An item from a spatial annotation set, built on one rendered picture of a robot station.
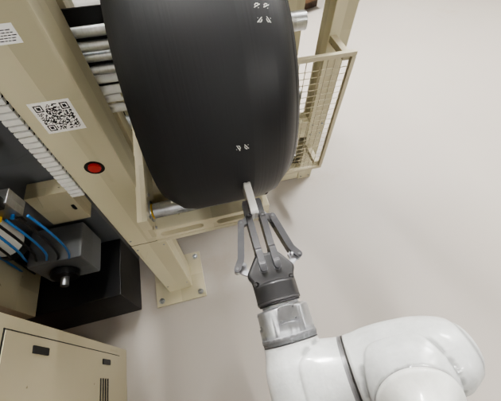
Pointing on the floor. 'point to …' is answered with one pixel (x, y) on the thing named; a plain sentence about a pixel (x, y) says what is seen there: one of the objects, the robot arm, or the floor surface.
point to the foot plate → (164, 297)
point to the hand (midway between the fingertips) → (250, 200)
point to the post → (51, 45)
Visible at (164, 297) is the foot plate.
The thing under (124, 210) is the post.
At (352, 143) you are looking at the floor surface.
